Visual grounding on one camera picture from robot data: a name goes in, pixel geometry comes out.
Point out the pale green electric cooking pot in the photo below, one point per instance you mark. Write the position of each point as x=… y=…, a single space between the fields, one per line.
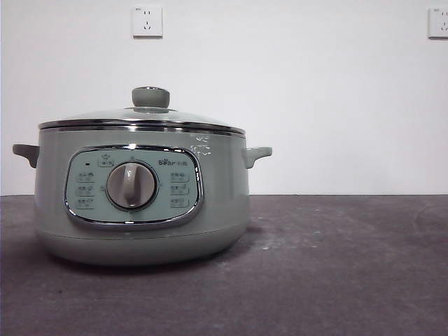
x=225 y=196

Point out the glass lid with green knob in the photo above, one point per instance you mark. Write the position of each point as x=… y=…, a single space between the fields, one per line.
x=150 y=97

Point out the white wall socket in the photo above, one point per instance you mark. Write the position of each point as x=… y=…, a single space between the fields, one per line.
x=147 y=21
x=439 y=22

